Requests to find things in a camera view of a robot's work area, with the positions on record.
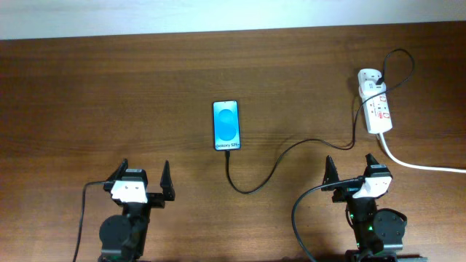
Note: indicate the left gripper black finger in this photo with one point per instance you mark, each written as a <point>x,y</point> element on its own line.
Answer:
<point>117,174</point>
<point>166,183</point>

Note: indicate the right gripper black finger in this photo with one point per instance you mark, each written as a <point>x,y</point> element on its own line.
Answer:
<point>331,177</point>
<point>371,162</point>

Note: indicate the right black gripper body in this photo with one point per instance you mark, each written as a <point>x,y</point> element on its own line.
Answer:
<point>345,193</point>

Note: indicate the blue Galaxy smartphone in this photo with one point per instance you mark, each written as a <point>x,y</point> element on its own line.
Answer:
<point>226,125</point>

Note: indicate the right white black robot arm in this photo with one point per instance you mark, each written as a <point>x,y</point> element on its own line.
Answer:
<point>362,207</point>

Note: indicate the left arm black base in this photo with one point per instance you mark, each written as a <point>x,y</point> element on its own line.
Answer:
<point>123,238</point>

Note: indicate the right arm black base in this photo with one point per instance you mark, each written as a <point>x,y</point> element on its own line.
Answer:
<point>379,238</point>

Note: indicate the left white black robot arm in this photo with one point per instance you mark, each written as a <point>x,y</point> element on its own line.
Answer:
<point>123,236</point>

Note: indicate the white charger plug adapter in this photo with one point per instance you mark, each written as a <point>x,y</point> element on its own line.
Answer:
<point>370,88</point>

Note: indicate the white power strip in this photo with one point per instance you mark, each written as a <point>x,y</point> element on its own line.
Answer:
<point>376,109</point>

